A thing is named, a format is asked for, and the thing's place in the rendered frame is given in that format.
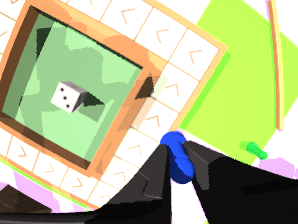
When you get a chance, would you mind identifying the blue pawn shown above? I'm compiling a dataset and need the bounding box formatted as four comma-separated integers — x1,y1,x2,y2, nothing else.
160,131,196,184

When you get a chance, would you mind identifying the green game pawn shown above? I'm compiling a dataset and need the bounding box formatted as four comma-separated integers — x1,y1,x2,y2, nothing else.
246,143,267,160

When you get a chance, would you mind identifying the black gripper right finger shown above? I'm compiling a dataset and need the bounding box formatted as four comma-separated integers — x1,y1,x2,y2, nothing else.
184,140,298,224

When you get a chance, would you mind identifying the white die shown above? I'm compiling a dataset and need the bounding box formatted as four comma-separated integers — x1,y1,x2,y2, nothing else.
52,81,88,113

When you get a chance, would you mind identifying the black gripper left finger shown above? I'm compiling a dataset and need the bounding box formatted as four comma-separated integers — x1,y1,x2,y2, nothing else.
0,144,173,224

